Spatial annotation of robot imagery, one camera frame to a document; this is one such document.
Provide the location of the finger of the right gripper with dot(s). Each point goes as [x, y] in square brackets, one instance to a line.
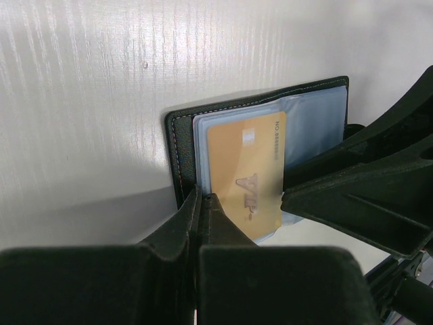
[375, 186]

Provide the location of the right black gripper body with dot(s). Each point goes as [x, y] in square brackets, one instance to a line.
[397, 292]

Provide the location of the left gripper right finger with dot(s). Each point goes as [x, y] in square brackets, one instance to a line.
[242, 283]

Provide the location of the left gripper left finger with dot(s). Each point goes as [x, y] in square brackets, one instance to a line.
[150, 282]

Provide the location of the black leather card holder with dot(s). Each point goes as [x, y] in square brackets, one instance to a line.
[316, 117]

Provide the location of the gold VIP card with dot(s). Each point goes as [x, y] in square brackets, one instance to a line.
[246, 171]

